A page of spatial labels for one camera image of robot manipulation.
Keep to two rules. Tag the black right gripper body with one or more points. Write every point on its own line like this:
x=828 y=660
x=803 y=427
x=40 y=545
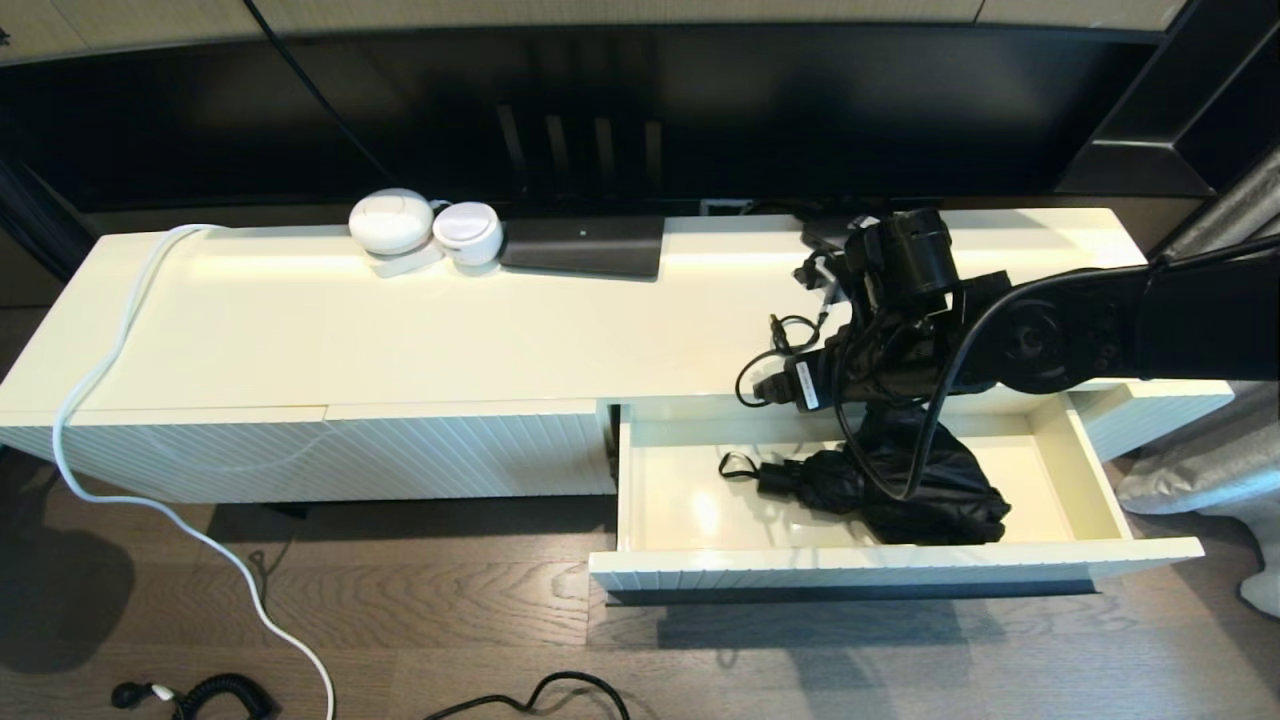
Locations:
x=840 y=380

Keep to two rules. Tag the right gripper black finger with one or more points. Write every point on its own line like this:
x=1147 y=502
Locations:
x=775 y=388

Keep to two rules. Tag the white fluted drawer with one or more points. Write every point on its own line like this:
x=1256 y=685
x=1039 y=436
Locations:
x=700 y=510

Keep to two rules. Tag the black umbrella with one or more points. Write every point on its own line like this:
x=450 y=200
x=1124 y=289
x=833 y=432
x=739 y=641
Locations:
x=950 y=505

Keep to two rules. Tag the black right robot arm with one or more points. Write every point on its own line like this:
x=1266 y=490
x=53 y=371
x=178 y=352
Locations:
x=1150 y=320

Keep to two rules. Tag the white long TV cabinet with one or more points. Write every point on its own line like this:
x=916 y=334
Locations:
x=400 y=330

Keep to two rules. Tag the black set-top box white label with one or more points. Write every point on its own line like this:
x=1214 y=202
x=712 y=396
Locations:
x=820 y=232

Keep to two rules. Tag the black flat router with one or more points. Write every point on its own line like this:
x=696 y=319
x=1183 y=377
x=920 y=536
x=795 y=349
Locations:
x=583 y=247

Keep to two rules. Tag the black television screen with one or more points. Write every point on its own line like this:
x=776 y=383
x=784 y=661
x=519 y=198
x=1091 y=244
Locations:
x=700 y=100

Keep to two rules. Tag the small white round device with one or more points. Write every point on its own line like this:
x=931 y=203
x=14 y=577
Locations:
x=470 y=235

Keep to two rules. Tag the white flat device base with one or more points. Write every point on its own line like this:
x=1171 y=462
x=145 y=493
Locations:
x=405 y=265

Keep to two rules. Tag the large white round device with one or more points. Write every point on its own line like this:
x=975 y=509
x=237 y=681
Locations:
x=392 y=222

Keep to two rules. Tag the black wall shelf unit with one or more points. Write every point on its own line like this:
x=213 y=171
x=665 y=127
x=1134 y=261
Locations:
x=1200 y=100

